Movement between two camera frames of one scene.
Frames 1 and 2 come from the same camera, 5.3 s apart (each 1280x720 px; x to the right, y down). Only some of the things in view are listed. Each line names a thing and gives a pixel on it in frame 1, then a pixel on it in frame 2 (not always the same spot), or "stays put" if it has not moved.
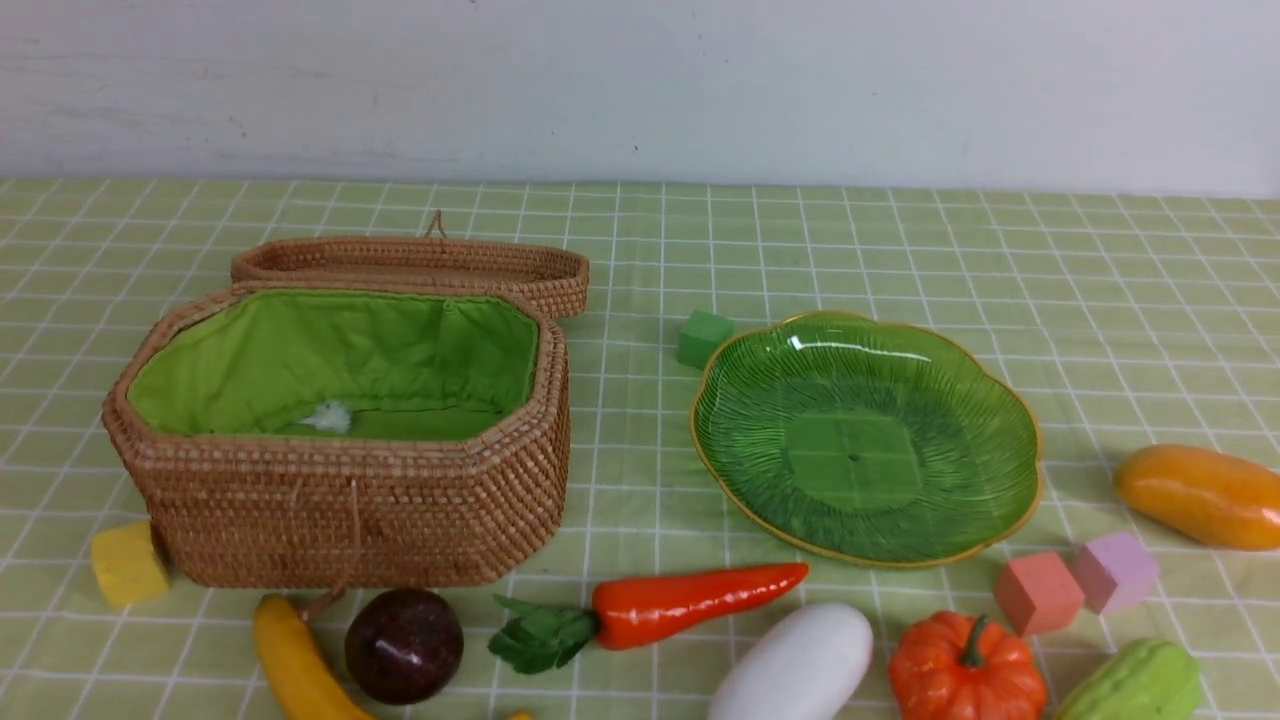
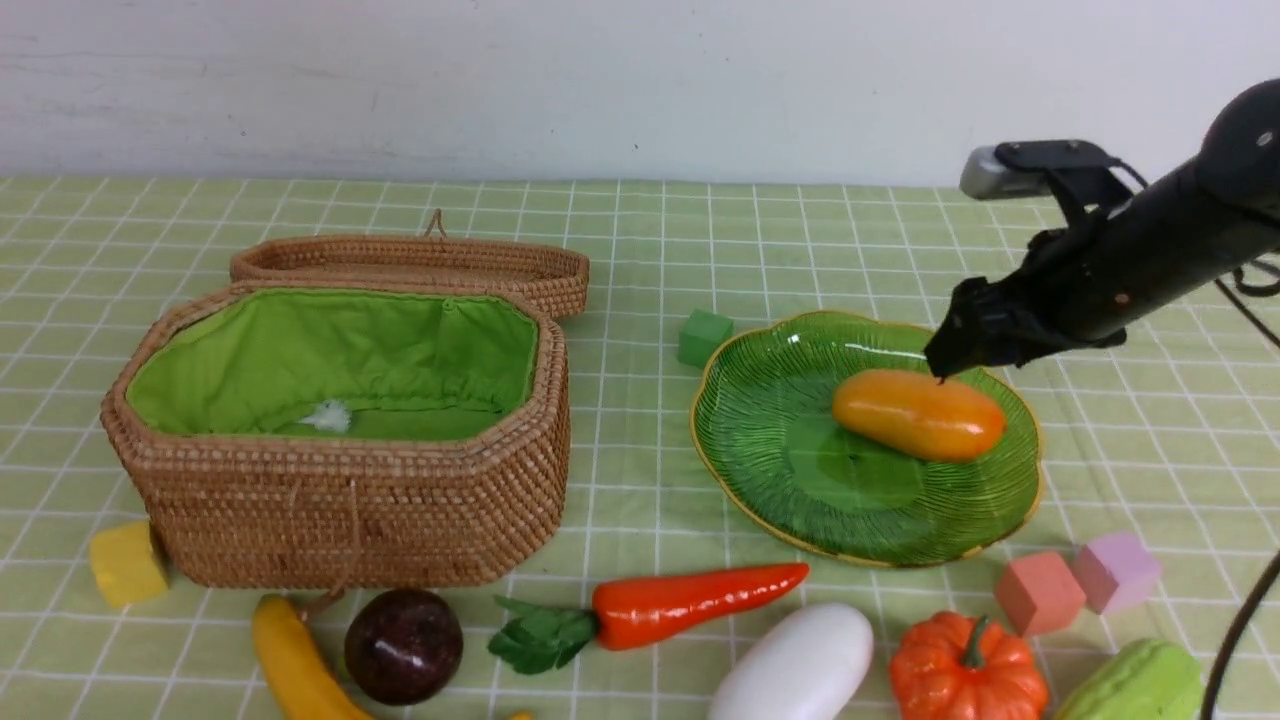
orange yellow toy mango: [1206, 494] → [911, 411]
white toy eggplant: [805, 666] stays put
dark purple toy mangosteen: [404, 645] stays put
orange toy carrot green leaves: [629, 610] stays put
